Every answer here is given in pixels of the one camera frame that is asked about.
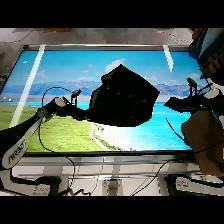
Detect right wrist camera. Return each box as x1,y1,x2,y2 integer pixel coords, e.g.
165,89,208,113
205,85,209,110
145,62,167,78
186,77,201,98

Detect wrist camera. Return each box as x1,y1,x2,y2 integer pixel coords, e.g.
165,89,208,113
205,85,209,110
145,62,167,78
186,77,201,98
69,88,83,107

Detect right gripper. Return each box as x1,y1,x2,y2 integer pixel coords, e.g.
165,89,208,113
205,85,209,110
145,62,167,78
162,95,210,115

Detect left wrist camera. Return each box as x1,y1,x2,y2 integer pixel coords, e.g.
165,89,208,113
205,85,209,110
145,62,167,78
69,88,83,107

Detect black garment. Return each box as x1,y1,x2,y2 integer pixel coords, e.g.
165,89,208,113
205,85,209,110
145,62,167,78
87,63,161,128

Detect black cable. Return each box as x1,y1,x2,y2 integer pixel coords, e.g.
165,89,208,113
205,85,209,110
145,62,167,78
37,85,78,197
129,158,178,197

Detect silver frame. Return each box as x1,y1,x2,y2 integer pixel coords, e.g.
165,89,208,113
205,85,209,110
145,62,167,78
0,152,224,197

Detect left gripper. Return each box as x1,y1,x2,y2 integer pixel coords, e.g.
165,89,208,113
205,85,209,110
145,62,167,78
55,103,91,122

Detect brown garment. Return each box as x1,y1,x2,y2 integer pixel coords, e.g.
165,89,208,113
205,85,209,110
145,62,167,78
180,109,224,178

